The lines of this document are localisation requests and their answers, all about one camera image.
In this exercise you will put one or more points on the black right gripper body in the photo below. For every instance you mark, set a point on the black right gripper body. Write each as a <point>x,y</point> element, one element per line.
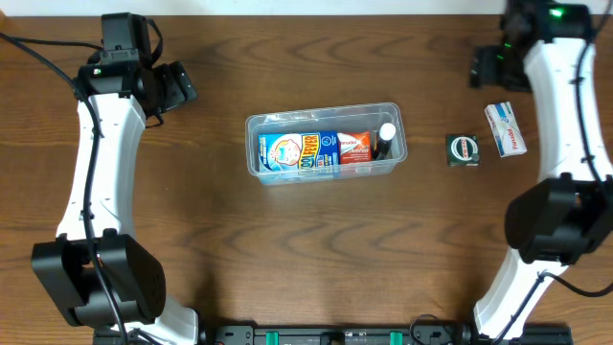
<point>479,67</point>

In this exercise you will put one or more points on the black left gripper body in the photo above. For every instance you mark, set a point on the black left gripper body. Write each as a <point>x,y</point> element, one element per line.
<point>181,85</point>

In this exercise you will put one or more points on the dark bottle with white cap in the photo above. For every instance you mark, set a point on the dark bottle with white cap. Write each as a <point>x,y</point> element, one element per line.
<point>384,138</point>

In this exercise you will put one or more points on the red Panadol box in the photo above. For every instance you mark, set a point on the red Panadol box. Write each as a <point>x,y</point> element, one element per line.
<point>354,147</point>

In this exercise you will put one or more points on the blue Cool Fever box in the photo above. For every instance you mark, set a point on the blue Cool Fever box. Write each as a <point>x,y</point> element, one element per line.
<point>288,152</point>

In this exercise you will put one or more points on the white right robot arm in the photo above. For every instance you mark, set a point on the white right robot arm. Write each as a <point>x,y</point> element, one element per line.
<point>548,49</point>

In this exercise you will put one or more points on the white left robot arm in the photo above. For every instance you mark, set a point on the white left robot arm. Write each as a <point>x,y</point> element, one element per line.
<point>95,271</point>

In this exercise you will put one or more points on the clear plastic container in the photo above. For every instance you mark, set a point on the clear plastic container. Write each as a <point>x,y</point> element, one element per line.
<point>350,118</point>

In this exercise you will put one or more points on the white Panadol box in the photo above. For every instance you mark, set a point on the white Panadol box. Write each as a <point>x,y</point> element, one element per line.
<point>505,130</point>

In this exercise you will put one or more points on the green Zam-Buk ointment box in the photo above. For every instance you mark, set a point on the green Zam-Buk ointment box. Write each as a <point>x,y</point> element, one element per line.
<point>462,150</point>

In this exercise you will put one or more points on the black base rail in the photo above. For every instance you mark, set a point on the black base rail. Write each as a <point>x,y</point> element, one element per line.
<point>426,332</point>

